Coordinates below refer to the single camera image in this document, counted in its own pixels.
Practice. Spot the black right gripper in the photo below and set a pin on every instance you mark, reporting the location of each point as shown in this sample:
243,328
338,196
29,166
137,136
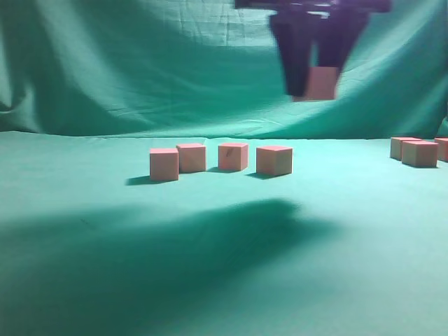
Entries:
336,35

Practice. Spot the pink cube placed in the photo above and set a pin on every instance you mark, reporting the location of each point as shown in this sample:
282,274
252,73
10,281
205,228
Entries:
274,160
192,157

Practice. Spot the pink cube with dark mark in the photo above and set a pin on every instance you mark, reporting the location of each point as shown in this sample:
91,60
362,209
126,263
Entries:
233,156

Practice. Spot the pink cube far column rear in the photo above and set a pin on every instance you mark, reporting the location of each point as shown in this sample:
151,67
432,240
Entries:
396,146

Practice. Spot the pink cube column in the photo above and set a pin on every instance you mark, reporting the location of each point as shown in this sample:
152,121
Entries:
442,148
396,146

